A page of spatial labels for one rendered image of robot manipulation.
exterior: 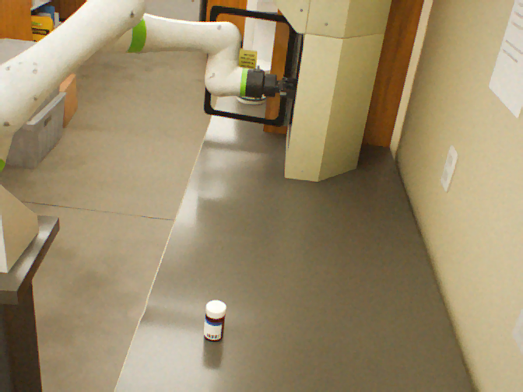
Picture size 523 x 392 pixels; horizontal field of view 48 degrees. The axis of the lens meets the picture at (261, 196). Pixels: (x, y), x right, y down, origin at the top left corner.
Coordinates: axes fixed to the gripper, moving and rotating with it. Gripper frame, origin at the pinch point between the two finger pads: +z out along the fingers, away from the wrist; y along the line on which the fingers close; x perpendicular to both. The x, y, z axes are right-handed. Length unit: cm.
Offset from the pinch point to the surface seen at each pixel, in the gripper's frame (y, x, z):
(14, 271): -81, 24, -70
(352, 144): -3.3, 15.9, 11.3
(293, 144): -14.3, 13.6, -8.6
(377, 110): 23.5, 12.5, 21.5
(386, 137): 23.5, 22.9, 26.8
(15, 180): 120, 118, -170
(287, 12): -14.3, -26.8, -15.2
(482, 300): -82, 15, 35
